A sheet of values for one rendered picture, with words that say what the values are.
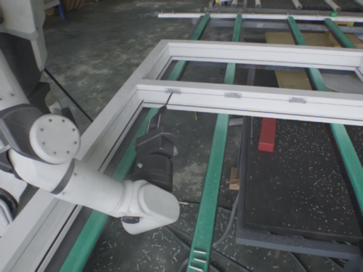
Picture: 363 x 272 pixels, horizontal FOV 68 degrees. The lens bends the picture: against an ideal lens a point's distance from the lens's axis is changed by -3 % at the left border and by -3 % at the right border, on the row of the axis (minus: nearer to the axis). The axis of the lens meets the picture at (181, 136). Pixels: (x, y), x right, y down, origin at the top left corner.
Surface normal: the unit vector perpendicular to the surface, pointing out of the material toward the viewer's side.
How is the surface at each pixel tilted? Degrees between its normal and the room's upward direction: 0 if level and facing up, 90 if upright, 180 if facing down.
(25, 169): 74
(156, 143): 39
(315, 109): 90
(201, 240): 0
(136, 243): 0
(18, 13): 91
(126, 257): 0
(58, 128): 55
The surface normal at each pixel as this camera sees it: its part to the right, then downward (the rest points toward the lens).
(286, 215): -0.04, -0.80
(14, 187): -0.11, 0.60
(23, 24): 0.88, 0.27
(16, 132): 0.73, -0.29
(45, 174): 0.41, 0.43
